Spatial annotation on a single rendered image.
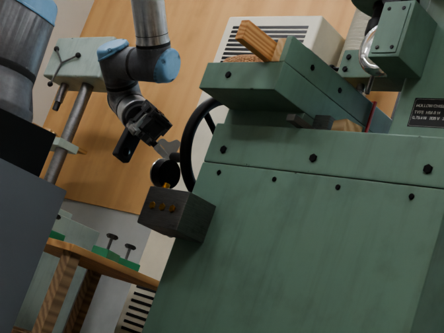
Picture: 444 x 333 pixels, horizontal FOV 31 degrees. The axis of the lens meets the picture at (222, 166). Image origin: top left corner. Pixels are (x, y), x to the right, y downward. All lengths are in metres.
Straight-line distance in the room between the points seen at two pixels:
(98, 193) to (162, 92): 0.63
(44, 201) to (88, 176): 2.79
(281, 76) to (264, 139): 0.14
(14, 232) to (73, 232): 2.25
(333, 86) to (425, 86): 0.19
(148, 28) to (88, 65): 1.88
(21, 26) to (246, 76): 0.45
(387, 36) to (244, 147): 0.35
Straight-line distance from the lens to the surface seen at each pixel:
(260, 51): 1.55
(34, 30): 1.66
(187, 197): 1.56
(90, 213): 4.28
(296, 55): 1.58
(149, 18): 2.08
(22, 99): 1.63
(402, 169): 1.39
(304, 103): 1.60
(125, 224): 4.08
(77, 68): 4.01
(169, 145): 2.08
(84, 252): 2.72
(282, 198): 1.51
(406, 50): 1.56
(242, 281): 1.51
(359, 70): 1.80
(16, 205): 1.57
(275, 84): 1.53
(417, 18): 1.59
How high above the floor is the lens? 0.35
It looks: 13 degrees up
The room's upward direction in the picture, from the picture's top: 19 degrees clockwise
